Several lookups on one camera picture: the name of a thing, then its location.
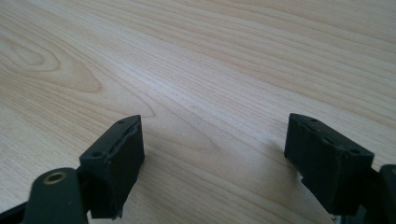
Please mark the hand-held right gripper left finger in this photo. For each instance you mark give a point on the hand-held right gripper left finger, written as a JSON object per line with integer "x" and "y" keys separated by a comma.
{"x": 113, "y": 165}

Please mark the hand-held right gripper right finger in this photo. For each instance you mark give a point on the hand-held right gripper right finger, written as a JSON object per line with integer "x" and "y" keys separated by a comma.
{"x": 330, "y": 168}

